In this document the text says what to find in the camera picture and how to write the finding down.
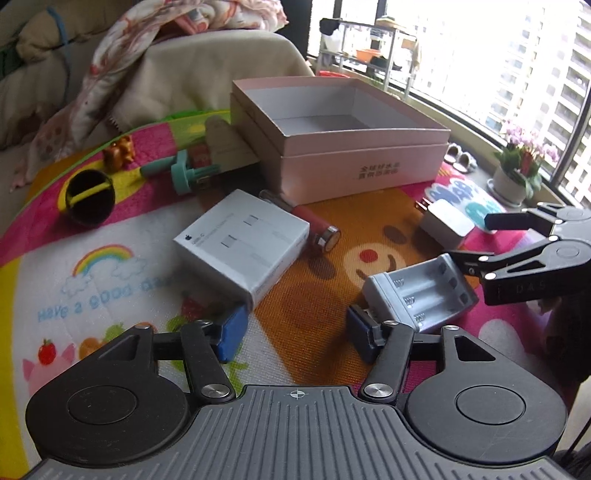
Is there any grey battery charger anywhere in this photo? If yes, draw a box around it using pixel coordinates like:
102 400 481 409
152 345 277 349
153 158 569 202
362 253 479 333

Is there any white wall plug adapter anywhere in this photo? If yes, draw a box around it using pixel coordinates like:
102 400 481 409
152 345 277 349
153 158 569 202
415 198 475 250

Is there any white apple product box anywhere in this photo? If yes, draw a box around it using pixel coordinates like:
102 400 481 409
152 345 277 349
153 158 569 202
174 190 310 310

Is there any teal plastic toy tool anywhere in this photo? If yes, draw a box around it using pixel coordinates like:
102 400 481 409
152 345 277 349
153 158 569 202
140 150 221 196

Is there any black round yellow-striped object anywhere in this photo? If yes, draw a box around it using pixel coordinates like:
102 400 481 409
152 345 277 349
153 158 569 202
65 169 116 227

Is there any brown toy dog figurine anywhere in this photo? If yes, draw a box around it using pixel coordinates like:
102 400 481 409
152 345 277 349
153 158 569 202
102 135 135 173

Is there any cream lotion tube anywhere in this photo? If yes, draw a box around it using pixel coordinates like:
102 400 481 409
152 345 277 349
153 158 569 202
205 115 259 173

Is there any potted pink flower plant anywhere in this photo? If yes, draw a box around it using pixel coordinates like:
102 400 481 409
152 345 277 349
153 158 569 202
492 124 559 205

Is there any grey slippers pair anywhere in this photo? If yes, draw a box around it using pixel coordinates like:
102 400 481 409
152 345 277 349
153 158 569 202
444 143 477 174

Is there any colourful cartoon play mat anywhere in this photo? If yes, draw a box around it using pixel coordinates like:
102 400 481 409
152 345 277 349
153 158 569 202
0 108 583 476

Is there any pink cardboard box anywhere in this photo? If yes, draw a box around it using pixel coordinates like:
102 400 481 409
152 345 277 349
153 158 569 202
230 76 450 204

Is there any metal balcony shelf rack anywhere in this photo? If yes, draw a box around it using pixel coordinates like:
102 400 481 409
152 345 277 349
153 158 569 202
312 17 420 99

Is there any red plastic basin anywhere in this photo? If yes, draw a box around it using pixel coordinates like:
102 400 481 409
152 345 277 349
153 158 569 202
315 70 349 78

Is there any beige sofa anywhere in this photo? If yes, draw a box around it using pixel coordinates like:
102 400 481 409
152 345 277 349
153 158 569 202
0 0 316 153

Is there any floral pink blanket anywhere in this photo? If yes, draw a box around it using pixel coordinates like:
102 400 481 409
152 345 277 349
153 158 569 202
10 0 288 191

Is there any beige pillow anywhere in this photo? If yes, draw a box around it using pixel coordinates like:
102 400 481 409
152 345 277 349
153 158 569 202
16 0 134 63

